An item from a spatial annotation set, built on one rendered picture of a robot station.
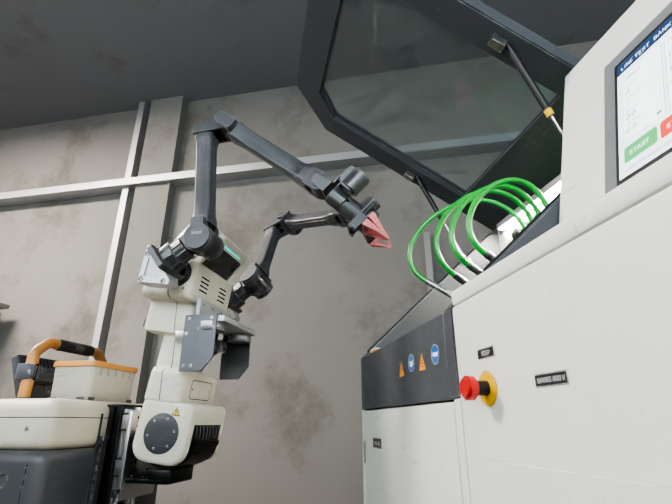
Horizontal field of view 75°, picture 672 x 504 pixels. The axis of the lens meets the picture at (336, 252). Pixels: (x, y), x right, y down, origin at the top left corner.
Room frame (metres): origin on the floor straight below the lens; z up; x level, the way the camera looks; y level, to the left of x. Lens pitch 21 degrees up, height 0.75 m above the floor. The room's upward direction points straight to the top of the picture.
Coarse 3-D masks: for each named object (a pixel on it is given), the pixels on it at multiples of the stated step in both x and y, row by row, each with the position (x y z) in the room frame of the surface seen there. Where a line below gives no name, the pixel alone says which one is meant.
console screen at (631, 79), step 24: (648, 24) 0.61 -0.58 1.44; (624, 48) 0.67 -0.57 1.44; (648, 48) 0.61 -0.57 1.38; (624, 72) 0.67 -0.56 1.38; (648, 72) 0.61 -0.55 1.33; (624, 96) 0.67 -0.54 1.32; (648, 96) 0.61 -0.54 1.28; (624, 120) 0.67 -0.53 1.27; (648, 120) 0.61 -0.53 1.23; (624, 144) 0.67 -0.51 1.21; (648, 144) 0.62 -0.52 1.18; (624, 168) 0.66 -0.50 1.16
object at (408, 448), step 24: (408, 408) 1.05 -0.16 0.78; (432, 408) 0.92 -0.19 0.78; (384, 432) 1.25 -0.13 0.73; (408, 432) 1.06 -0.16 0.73; (432, 432) 0.93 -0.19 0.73; (456, 432) 0.83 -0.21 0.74; (384, 456) 1.25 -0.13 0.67; (408, 456) 1.07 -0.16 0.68; (432, 456) 0.94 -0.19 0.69; (456, 456) 0.83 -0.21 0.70; (384, 480) 1.26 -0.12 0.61; (408, 480) 1.08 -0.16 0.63; (432, 480) 0.94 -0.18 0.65; (456, 480) 0.84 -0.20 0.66
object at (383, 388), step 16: (432, 320) 0.88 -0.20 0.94; (416, 336) 0.98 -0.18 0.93; (432, 336) 0.89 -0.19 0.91; (384, 352) 1.22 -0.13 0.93; (400, 352) 1.09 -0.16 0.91; (416, 352) 0.98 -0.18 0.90; (368, 368) 1.39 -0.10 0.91; (384, 368) 1.22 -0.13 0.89; (416, 368) 0.99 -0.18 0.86; (432, 368) 0.90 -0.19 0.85; (368, 384) 1.39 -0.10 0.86; (384, 384) 1.23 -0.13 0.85; (400, 384) 1.10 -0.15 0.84; (416, 384) 1.00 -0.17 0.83; (432, 384) 0.91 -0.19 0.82; (448, 384) 0.84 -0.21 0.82; (368, 400) 1.40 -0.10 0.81; (384, 400) 1.24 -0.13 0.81; (400, 400) 1.11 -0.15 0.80; (416, 400) 1.00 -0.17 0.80; (432, 400) 0.92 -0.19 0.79; (448, 400) 0.87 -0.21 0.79
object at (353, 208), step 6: (348, 198) 1.06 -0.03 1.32; (342, 204) 1.07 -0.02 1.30; (348, 204) 1.06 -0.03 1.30; (354, 204) 1.06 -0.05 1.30; (360, 204) 1.07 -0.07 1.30; (372, 204) 1.06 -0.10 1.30; (342, 210) 1.08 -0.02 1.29; (348, 210) 1.07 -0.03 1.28; (354, 210) 1.06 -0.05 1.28; (360, 210) 1.06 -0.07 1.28; (366, 210) 1.06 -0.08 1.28; (348, 216) 1.08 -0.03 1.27; (354, 216) 1.07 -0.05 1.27; (348, 228) 1.08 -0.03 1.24
